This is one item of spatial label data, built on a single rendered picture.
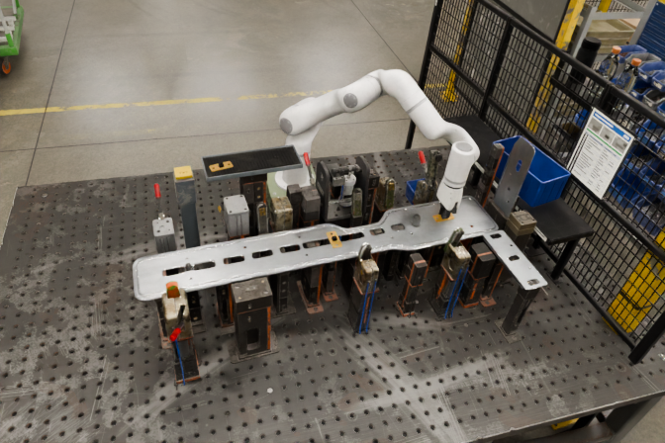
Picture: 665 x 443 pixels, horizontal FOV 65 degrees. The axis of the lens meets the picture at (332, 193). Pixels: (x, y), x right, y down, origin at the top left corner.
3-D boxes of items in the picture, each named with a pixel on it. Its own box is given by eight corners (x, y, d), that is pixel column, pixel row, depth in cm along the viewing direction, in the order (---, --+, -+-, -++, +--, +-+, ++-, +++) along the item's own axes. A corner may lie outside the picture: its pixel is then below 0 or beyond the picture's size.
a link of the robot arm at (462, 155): (451, 164, 198) (440, 176, 192) (459, 135, 190) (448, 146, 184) (471, 174, 195) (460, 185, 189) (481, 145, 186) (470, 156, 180)
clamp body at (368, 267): (351, 338, 196) (362, 277, 174) (340, 312, 205) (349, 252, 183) (374, 332, 199) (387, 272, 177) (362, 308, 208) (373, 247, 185)
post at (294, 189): (287, 263, 222) (289, 192, 196) (284, 255, 225) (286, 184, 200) (298, 261, 223) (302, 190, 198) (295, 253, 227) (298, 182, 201)
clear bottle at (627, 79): (613, 113, 196) (636, 64, 183) (601, 104, 201) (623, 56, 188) (625, 111, 198) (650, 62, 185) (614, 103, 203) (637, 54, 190)
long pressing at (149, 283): (136, 310, 164) (135, 307, 163) (131, 259, 179) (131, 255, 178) (502, 231, 206) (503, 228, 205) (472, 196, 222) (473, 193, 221)
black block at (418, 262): (402, 322, 204) (416, 273, 185) (391, 302, 211) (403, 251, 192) (420, 317, 206) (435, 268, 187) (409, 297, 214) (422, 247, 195)
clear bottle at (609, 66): (595, 100, 203) (617, 52, 191) (583, 92, 208) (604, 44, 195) (608, 98, 205) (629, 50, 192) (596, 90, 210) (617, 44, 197)
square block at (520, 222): (495, 286, 222) (521, 225, 199) (485, 273, 227) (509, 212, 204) (511, 282, 224) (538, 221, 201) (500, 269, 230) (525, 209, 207)
